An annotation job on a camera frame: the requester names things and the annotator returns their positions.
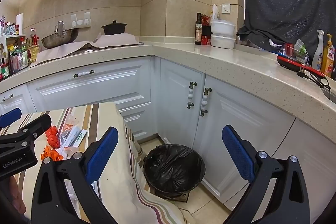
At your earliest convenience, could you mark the white wall-mounted holder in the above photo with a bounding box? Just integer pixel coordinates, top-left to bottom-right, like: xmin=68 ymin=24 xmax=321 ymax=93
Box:
xmin=70 ymin=12 xmax=91 ymax=28

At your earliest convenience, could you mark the silver foil wrapper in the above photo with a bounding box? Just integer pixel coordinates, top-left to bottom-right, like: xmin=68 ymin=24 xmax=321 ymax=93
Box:
xmin=59 ymin=133 xmax=70 ymax=147

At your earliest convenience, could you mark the green packet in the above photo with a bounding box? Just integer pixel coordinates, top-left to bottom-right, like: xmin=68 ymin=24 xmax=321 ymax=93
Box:
xmin=294 ymin=40 xmax=307 ymax=56

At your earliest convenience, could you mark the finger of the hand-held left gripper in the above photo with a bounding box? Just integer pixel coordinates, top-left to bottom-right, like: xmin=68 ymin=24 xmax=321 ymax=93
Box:
xmin=0 ymin=108 xmax=22 ymax=128
xmin=0 ymin=114 xmax=52 ymax=153

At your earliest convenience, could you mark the red and black flat tool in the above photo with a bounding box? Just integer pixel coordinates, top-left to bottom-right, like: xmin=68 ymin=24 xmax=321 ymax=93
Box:
xmin=277 ymin=54 xmax=327 ymax=80

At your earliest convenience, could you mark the horizontal cabinet handle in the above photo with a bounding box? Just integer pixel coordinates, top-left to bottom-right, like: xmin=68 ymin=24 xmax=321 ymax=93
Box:
xmin=73 ymin=70 xmax=95 ymax=78

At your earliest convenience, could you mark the person's left hand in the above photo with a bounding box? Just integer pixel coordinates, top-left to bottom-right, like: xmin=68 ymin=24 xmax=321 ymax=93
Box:
xmin=8 ymin=176 xmax=27 ymax=214

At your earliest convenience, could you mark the red-orange wrapper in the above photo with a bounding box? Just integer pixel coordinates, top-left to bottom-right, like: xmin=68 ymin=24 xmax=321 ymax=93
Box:
xmin=45 ymin=126 xmax=61 ymax=148

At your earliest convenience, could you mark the black trash bag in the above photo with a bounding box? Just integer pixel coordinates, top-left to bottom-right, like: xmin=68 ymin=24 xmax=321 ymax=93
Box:
xmin=143 ymin=144 xmax=206 ymax=191

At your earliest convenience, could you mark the plain white box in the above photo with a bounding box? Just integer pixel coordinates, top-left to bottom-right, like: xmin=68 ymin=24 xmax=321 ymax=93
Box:
xmin=63 ymin=126 xmax=80 ymax=147

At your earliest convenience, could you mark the white paper towel roll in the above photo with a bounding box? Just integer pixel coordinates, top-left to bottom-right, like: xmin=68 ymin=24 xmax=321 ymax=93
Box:
xmin=15 ymin=13 xmax=25 ymax=35

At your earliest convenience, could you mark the black cable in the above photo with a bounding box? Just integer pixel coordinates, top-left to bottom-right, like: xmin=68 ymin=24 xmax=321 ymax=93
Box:
xmin=297 ymin=69 xmax=332 ymax=98

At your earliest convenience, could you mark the white paper bag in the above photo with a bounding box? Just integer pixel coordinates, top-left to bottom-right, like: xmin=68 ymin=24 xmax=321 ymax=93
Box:
xmin=211 ymin=4 xmax=220 ymax=21

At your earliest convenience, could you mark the beige stove cover cloth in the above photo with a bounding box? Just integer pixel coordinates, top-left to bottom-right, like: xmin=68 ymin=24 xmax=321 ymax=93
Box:
xmin=29 ymin=33 xmax=143 ymax=68

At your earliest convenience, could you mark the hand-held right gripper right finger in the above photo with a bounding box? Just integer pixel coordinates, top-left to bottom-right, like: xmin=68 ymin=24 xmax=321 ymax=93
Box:
xmin=222 ymin=124 xmax=307 ymax=224

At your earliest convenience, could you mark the clear wrapper with orange print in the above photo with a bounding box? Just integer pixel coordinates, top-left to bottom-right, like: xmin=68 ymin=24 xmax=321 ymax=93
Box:
xmin=62 ymin=109 xmax=80 ymax=132

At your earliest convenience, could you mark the dark round trash can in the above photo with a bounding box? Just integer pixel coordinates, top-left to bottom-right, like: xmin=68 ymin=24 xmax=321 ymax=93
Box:
xmin=144 ymin=144 xmax=206 ymax=203

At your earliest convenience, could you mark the white box with green print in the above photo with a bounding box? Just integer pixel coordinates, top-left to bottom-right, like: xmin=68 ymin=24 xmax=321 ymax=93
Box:
xmin=71 ymin=130 xmax=88 ymax=148

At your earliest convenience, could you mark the black lidded pot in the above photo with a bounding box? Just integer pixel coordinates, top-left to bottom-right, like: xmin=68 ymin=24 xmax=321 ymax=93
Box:
xmin=101 ymin=20 xmax=128 ymax=36

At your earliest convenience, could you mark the steel wok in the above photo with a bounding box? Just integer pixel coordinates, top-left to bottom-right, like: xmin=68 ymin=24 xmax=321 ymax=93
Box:
xmin=41 ymin=21 xmax=79 ymax=49

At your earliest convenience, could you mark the cluster of condiment bottles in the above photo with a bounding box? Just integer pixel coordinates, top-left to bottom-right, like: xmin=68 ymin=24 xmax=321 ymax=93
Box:
xmin=0 ymin=15 xmax=40 ymax=83

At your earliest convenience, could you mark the small white cabinet door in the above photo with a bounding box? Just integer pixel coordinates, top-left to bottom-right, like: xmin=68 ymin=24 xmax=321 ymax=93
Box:
xmin=0 ymin=84 xmax=30 ymax=115

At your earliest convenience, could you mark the broad white cabinet door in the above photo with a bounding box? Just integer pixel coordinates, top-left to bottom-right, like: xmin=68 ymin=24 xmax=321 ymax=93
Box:
xmin=197 ymin=74 xmax=296 ymax=201

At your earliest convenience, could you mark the white lidded container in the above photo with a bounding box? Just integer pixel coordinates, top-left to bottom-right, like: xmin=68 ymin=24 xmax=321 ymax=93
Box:
xmin=211 ymin=34 xmax=236 ymax=49

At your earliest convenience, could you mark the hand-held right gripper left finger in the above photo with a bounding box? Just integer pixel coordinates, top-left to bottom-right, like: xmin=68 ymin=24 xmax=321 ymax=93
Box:
xmin=31 ymin=126 xmax=124 ymax=224

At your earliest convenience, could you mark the wide white cabinet front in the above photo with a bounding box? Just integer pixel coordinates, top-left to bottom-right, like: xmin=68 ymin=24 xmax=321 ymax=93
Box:
xmin=28 ymin=56 xmax=155 ymax=143

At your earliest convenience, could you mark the clear plastic wrapper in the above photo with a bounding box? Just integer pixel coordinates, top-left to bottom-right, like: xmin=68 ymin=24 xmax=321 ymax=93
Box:
xmin=56 ymin=146 xmax=83 ymax=160

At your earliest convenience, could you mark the striped beige tablecloth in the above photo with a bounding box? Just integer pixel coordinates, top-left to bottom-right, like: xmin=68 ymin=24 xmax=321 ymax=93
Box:
xmin=0 ymin=103 xmax=195 ymax=224

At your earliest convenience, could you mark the vertical white cabinet handle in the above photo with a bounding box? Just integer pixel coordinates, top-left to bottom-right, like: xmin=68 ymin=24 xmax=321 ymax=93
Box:
xmin=200 ymin=88 xmax=212 ymax=117
xmin=187 ymin=81 xmax=197 ymax=109

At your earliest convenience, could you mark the red packaged box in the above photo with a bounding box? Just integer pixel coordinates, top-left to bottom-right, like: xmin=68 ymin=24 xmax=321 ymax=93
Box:
xmin=202 ymin=26 xmax=213 ymax=45

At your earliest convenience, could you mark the narrow white cabinet door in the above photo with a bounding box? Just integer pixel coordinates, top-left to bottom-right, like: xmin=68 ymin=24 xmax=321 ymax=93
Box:
xmin=157 ymin=59 xmax=205 ymax=151

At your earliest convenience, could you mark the white spray bottle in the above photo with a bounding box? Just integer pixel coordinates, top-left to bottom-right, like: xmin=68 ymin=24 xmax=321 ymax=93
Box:
xmin=311 ymin=30 xmax=325 ymax=71

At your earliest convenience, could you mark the yellow detergent bottle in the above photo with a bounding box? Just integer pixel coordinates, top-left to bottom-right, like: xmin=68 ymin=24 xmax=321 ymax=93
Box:
xmin=321 ymin=34 xmax=336 ymax=77

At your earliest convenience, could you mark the white ceramic bowl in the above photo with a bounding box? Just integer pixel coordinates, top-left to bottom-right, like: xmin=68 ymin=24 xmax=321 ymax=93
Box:
xmin=210 ymin=19 xmax=236 ymax=36

